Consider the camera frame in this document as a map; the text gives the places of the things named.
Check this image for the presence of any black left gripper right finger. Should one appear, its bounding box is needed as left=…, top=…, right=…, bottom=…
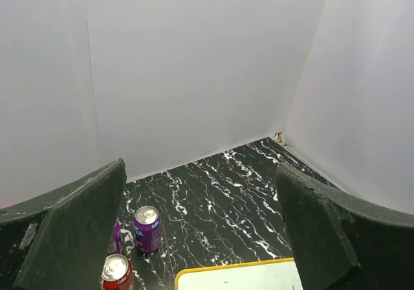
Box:
left=276, top=164, right=413, bottom=289

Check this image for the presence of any yellow framed whiteboard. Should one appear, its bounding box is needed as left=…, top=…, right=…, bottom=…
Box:
left=174, top=258, right=303, bottom=290

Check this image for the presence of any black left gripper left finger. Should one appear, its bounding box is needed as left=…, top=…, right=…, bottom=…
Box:
left=1, top=159, right=127, bottom=289

